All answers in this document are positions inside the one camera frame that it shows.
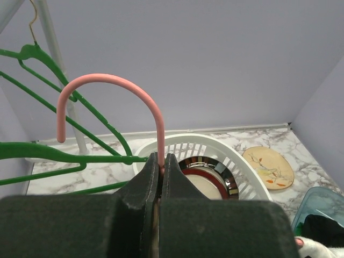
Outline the green hanger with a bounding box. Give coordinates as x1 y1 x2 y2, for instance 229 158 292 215
1 1 132 156
1 142 148 186

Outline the black tank top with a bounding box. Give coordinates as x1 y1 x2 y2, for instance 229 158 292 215
302 214 343 247

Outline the red rimmed plate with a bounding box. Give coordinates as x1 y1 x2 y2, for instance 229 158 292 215
182 168 229 199

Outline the white clothes rack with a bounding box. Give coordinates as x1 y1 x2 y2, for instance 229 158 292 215
1 1 89 155

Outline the zebra striped tank top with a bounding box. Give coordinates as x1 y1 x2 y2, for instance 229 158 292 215
295 236 344 258

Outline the green hanger front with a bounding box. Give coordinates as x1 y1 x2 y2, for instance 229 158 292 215
1 1 132 156

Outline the pink wire hanger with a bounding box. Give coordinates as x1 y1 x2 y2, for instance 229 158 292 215
56 74 165 175

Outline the green hanger back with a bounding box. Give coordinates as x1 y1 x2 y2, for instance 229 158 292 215
1 142 148 186

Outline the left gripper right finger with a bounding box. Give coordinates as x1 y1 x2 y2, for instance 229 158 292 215
157 154 299 257

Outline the green tank top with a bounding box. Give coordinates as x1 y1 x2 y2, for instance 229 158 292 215
294 223 304 237

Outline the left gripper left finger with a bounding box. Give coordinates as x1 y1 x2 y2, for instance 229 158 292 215
1 153 159 257

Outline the white plastic basket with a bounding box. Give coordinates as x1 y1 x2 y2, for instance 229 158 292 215
132 133 274 202

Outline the blue transparent bin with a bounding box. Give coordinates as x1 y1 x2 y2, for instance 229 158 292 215
292 187 343 232

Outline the dark patterned plate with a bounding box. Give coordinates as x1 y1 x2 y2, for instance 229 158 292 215
178 156 239 199

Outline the beige bird plate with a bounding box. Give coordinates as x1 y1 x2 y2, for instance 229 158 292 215
242 146 295 190

